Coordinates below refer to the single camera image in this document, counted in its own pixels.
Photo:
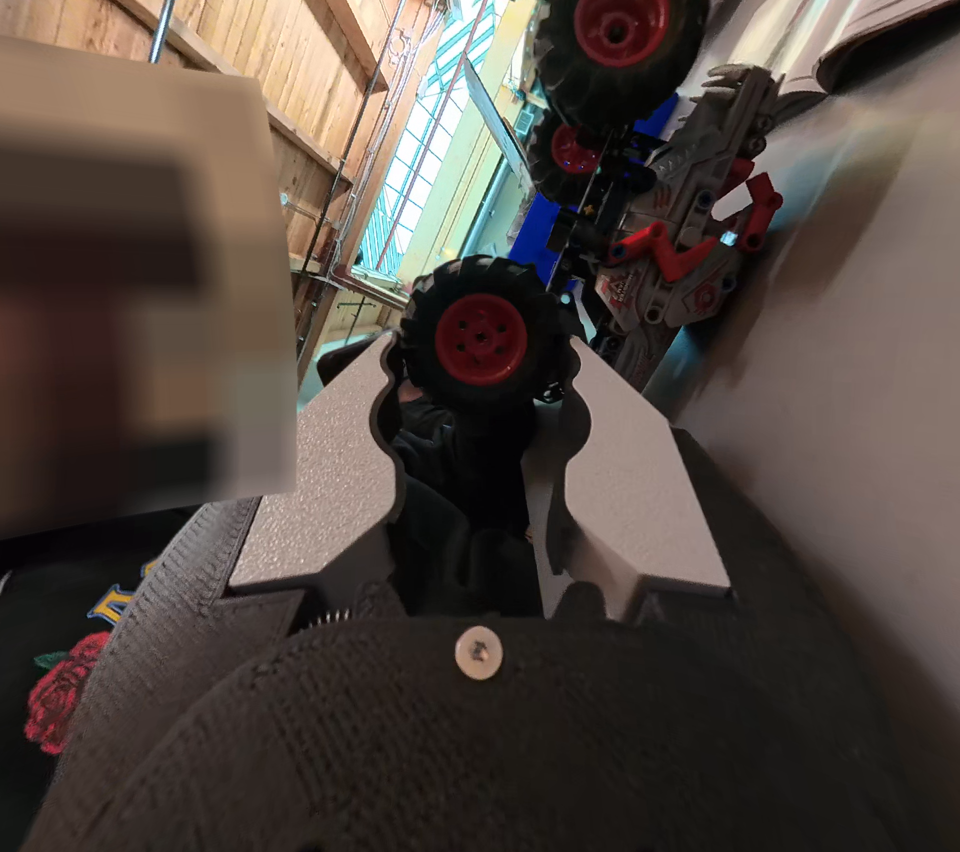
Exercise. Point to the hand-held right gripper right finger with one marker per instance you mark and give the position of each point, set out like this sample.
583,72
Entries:
637,492

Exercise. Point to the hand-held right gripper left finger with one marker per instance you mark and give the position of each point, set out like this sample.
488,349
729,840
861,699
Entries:
337,492

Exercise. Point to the toy brick monster truck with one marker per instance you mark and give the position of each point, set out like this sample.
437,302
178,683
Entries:
660,192

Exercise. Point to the blue bin with marker tag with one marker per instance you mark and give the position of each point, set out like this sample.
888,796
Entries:
540,230

